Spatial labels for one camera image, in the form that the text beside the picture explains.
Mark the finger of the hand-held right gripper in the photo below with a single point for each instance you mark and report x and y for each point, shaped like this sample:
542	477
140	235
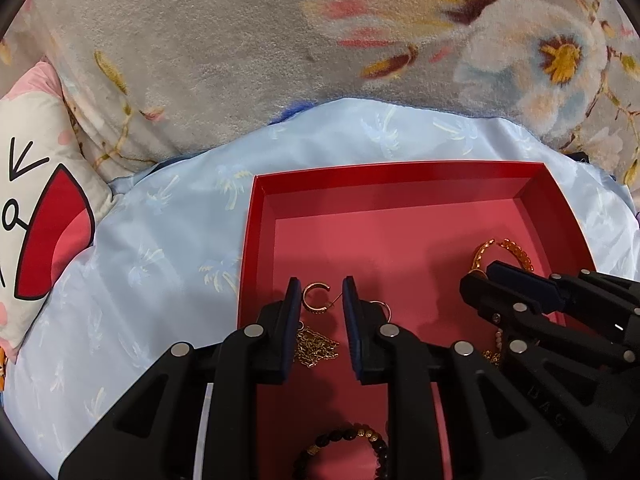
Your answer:
525	287
500	310

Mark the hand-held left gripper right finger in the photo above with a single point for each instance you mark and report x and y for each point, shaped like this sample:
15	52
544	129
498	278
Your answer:
351	330

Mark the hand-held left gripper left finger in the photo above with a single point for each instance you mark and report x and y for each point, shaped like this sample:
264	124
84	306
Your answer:
291	320

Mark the gold hoop earring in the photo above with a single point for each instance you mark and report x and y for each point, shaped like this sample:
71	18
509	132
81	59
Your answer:
305	300

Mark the red cardboard box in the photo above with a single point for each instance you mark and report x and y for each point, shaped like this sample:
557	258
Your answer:
400	240

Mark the light blue palm-print sheet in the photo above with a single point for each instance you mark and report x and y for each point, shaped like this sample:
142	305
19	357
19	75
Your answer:
150	260

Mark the cartoon face pillow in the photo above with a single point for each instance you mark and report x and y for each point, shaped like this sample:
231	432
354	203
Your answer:
45	200

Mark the grey floral blanket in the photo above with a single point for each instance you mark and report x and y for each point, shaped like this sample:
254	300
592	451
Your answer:
225	50

